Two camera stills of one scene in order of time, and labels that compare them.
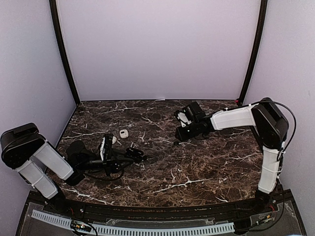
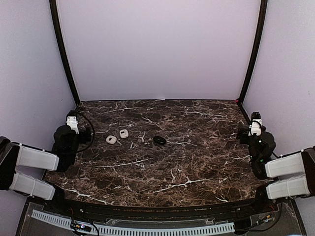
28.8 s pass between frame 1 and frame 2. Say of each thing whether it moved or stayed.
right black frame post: stayed
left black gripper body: moved
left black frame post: stayed
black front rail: stayed
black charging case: moved
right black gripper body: moved
